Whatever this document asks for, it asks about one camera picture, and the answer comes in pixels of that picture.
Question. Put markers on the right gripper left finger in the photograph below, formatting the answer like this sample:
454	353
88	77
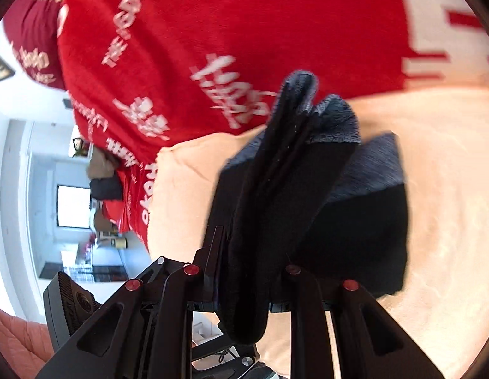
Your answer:
157	323

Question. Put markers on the cream seat cushion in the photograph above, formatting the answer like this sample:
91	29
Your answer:
443	135

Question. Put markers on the black pants blue trim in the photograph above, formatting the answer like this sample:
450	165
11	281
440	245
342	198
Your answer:
307	191

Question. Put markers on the red wedding sofa cover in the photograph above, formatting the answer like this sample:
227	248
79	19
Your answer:
146	74

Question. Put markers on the pink quilted blanket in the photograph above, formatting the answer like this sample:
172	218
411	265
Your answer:
26	346

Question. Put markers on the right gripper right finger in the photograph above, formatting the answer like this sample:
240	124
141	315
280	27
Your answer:
369	342

